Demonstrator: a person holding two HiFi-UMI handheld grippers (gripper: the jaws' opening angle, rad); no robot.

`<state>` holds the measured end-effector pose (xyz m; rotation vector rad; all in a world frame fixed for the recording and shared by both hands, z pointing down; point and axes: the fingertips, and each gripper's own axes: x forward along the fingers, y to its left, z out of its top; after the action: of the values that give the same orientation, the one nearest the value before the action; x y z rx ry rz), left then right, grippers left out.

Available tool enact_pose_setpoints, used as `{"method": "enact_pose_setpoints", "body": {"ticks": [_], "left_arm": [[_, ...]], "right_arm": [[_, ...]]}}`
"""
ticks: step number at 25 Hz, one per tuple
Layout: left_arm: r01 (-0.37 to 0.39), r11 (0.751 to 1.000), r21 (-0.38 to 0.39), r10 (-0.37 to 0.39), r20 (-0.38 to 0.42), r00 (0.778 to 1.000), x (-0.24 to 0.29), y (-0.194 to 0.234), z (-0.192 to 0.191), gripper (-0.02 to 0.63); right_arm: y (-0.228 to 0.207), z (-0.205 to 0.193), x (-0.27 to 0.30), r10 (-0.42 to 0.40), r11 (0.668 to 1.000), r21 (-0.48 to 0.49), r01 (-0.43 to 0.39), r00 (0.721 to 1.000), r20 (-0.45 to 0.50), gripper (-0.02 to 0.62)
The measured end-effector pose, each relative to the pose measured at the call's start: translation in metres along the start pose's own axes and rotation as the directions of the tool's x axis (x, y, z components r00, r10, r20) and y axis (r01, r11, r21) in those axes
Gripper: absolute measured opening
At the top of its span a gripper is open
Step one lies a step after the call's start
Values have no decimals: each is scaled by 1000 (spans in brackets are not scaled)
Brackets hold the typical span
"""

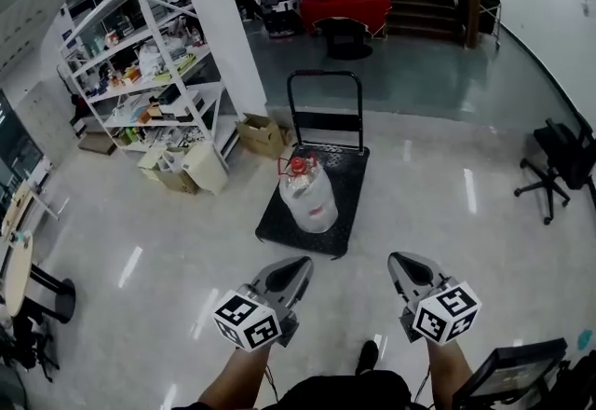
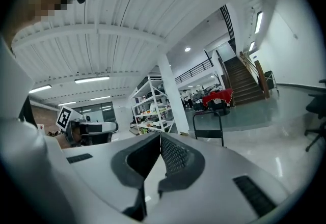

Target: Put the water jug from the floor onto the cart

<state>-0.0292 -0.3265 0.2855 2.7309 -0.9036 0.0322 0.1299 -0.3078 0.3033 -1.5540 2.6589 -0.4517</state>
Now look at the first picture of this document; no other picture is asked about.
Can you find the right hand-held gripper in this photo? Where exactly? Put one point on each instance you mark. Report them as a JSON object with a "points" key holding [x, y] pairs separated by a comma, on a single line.
{"points": [[447, 315]]}

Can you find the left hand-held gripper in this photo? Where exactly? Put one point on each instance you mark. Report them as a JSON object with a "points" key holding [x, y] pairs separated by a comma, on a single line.
{"points": [[244, 319]]}

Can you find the clear water jug red cap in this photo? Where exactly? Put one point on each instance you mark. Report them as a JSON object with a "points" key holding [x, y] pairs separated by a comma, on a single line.
{"points": [[312, 203]]}

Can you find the black platform trolley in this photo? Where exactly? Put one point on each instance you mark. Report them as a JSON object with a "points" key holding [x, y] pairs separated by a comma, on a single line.
{"points": [[344, 194]]}

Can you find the person's left forearm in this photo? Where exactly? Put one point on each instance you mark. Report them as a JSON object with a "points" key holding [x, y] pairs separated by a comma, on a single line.
{"points": [[237, 375]]}

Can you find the person's right forearm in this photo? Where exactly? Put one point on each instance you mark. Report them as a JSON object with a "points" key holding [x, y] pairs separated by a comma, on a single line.
{"points": [[449, 375]]}

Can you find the person's right black shoe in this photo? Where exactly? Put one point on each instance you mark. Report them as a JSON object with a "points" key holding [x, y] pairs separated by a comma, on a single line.
{"points": [[368, 357]]}

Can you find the person's black clothed torso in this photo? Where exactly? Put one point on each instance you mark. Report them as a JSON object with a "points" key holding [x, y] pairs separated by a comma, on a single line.
{"points": [[344, 392]]}

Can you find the cream plastic bin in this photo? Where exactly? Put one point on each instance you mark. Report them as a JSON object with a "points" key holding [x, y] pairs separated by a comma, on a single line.
{"points": [[205, 168]]}

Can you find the black tablet screen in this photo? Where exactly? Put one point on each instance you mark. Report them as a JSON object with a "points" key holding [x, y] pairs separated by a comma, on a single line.
{"points": [[512, 375]]}

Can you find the cardboard box with white bag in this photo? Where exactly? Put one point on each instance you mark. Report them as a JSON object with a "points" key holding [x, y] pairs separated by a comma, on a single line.
{"points": [[179, 182]]}

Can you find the white flat boxes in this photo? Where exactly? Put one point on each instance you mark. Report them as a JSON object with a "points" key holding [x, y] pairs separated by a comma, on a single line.
{"points": [[150, 163]]}

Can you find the black office chair with headrest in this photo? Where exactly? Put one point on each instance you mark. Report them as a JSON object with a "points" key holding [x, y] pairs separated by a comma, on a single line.
{"points": [[563, 156]]}

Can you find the brown low wooden platform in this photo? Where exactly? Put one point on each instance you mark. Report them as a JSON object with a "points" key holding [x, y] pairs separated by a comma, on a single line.
{"points": [[95, 143]]}

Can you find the white metal shelving unit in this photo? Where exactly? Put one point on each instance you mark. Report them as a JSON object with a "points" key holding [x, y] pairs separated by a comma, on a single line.
{"points": [[139, 72]]}

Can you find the black swivel chair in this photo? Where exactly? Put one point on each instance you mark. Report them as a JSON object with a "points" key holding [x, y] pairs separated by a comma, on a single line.
{"points": [[25, 338]]}

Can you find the round wooden table black base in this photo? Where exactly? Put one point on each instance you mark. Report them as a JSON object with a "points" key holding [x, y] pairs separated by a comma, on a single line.
{"points": [[18, 277]]}

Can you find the cluttered black workbench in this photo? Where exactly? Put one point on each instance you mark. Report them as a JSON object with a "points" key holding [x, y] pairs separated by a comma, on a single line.
{"points": [[281, 7]]}

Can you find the wooden desk with white legs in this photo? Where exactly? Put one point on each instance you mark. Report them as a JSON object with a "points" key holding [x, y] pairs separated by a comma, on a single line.
{"points": [[18, 205]]}

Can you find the black metal rack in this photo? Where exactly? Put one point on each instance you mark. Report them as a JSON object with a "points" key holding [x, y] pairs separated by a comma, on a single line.
{"points": [[490, 12]]}

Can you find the table with red cloth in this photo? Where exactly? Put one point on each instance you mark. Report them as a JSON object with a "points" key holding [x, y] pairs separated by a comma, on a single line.
{"points": [[344, 7]]}

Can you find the white locker cabinet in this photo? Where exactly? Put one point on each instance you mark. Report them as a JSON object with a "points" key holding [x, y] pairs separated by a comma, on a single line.
{"points": [[44, 124]]}

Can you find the dark glass door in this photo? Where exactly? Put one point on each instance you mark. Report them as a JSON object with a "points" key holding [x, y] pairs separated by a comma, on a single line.
{"points": [[18, 147]]}

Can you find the black round pedestal seat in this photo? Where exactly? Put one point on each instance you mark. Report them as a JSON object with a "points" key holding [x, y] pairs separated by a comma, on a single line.
{"points": [[347, 40]]}

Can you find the blue wall sign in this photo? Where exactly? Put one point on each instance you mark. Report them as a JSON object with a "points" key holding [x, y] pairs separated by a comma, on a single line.
{"points": [[66, 35]]}

